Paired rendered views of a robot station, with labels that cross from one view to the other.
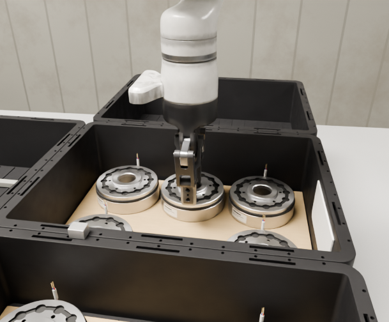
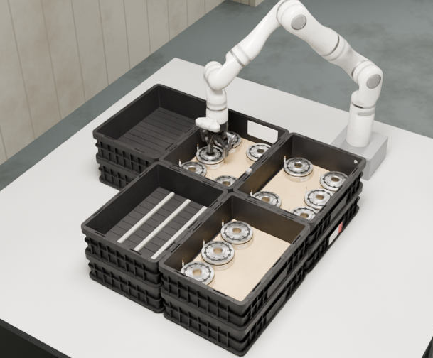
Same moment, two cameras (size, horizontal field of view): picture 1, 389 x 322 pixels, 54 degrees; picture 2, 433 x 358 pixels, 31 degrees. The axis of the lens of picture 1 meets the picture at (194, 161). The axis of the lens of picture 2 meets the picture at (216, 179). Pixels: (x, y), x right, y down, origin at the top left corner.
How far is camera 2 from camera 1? 2.44 m
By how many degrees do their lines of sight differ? 53
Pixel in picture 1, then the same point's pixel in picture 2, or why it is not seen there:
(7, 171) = (136, 212)
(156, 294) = (265, 174)
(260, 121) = (148, 116)
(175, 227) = (223, 170)
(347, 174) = not seen: hidden behind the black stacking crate
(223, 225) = (230, 158)
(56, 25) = not seen: outside the picture
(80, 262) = (253, 179)
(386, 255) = not seen: hidden behind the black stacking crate
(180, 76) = (225, 114)
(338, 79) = (20, 42)
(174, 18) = (222, 97)
